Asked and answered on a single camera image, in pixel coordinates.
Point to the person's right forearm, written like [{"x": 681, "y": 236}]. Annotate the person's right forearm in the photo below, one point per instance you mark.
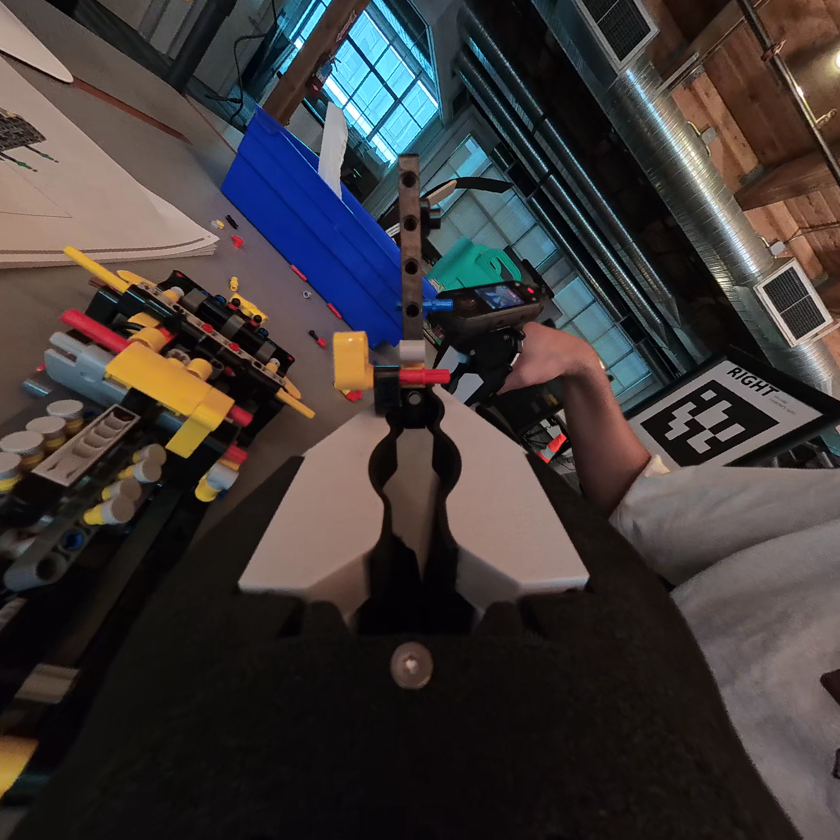
[{"x": 604, "y": 439}]

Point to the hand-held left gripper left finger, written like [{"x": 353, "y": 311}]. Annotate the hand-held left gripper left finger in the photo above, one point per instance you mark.
[{"x": 308, "y": 518}]

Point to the teal bag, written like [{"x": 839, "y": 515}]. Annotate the teal bag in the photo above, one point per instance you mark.
[{"x": 472, "y": 262}]

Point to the black lego beam assembly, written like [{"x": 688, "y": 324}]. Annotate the black lego beam assembly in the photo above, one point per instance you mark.
[{"x": 410, "y": 249}]

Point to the partly built lego car chassis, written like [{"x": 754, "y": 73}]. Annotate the partly built lego car chassis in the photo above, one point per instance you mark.
[{"x": 164, "y": 380}]

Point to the white board stand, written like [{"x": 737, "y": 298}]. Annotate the white board stand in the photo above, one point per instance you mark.
[{"x": 33, "y": 52}]

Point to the scattered lego pins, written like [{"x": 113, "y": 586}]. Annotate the scattered lego pins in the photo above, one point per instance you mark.
[{"x": 236, "y": 239}]

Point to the white vent grille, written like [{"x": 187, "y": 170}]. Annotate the white vent grille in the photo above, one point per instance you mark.
[
  {"x": 617, "y": 26},
  {"x": 791, "y": 302}
]

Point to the white paper bag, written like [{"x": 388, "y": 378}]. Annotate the white paper bag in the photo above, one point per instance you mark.
[{"x": 331, "y": 151}]

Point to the silver ventilation duct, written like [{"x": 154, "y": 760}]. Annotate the silver ventilation duct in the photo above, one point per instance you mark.
[{"x": 709, "y": 197}]

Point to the framed black white marker sign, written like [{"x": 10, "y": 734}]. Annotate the framed black white marker sign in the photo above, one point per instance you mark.
[{"x": 728, "y": 420}]

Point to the person's right hand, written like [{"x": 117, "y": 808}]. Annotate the person's right hand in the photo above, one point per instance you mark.
[{"x": 558, "y": 354}]

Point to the wooden post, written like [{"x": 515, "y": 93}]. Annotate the wooden post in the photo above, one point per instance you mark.
[{"x": 315, "y": 59}]

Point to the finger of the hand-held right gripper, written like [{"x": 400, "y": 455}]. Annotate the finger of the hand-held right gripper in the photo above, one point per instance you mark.
[
  {"x": 449, "y": 364},
  {"x": 471, "y": 388}
]

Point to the open instruction booklet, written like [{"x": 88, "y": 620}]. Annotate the open instruction booklet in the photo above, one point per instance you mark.
[{"x": 85, "y": 197}]

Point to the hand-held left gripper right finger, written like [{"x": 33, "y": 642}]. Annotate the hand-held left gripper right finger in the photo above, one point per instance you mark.
[{"x": 518, "y": 518}]

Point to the blue plastic bin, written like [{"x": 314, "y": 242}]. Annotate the blue plastic bin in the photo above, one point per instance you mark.
[{"x": 308, "y": 229}]

